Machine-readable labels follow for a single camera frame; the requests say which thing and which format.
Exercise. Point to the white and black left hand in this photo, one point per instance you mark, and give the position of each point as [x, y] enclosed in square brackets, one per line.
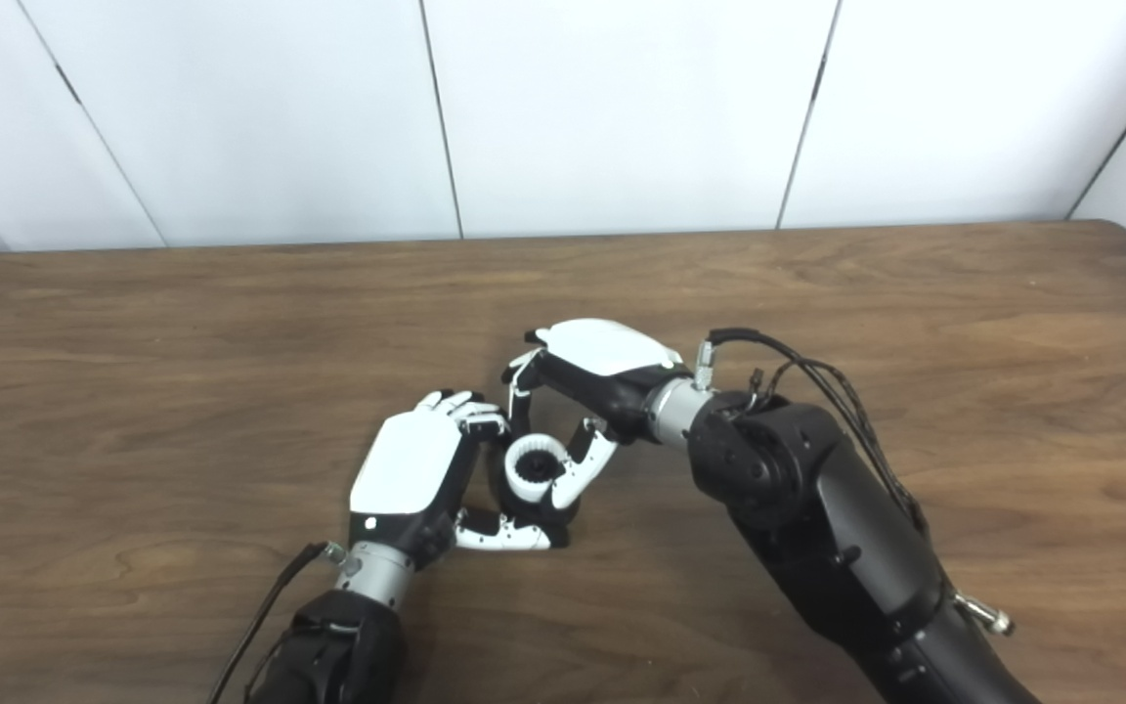
[407, 469]

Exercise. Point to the white and black right hand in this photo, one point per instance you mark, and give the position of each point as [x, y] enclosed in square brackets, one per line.
[612, 357]

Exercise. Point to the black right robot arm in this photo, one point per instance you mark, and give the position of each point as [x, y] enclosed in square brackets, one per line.
[827, 518]

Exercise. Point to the round black part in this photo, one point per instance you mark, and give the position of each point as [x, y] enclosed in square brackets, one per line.
[539, 508]

